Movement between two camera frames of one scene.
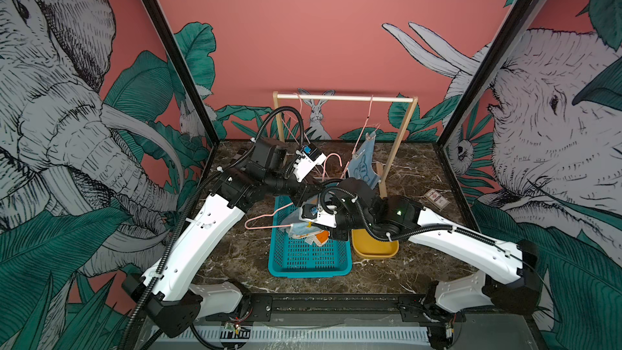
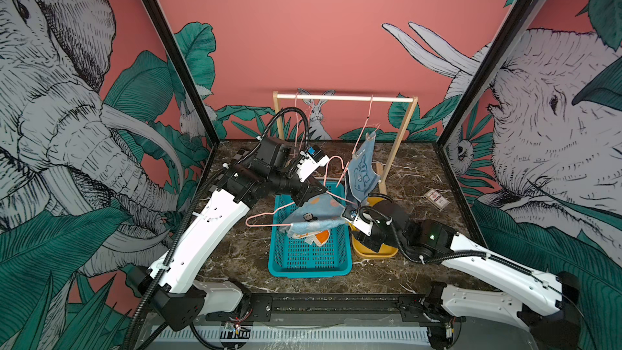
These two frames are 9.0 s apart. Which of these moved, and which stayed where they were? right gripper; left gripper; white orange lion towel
Moved: right gripper
Stayed: left gripper; white orange lion towel
